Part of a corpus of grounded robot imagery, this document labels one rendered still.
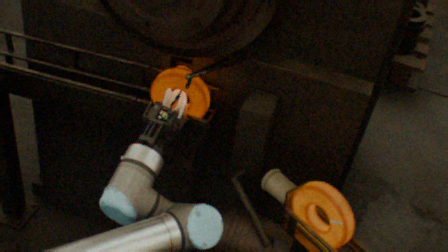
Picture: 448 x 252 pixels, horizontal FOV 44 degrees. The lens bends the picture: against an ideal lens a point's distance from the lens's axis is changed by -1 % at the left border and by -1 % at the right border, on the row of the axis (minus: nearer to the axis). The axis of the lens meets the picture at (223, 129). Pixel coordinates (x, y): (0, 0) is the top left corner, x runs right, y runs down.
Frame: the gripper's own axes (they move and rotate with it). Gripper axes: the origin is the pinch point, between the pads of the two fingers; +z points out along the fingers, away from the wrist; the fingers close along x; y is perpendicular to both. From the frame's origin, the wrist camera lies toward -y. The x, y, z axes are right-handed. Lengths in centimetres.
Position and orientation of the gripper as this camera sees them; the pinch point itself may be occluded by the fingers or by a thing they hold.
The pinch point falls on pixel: (180, 93)
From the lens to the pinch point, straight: 142.8
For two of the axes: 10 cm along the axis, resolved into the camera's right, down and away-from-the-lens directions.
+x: -9.4, -3.1, 1.7
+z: 3.5, -7.9, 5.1
